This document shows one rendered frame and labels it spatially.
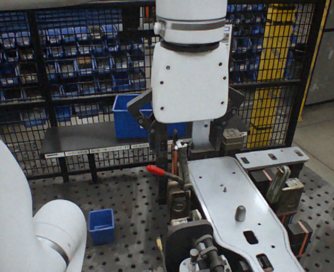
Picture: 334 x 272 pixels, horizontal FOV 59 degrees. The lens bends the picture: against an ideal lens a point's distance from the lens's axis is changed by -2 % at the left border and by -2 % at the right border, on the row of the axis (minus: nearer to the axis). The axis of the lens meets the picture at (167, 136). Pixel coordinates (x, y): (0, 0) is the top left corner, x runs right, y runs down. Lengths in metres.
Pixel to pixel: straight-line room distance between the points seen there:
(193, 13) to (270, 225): 0.76
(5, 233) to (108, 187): 0.97
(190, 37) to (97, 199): 1.22
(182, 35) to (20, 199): 0.42
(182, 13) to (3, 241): 0.50
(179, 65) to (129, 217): 1.09
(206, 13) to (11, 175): 0.44
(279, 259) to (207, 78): 0.63
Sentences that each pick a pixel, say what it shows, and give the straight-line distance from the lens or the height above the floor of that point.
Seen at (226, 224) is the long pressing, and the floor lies 1.00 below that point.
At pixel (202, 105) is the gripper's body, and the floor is 1.52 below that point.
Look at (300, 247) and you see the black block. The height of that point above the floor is 0.92.
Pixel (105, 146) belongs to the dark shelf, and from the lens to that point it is 1.24.
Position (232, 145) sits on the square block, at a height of 1.02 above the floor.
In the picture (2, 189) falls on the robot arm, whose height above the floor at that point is 1.34.
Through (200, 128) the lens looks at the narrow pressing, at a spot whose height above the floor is 1.10.
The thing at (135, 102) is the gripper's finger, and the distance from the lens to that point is 0.40.
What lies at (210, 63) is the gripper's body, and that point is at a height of 1.58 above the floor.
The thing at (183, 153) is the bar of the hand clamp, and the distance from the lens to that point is 0.89.
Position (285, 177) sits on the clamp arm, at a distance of 1.03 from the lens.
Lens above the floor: 1.69
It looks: 31 degrees down
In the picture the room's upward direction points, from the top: straight up
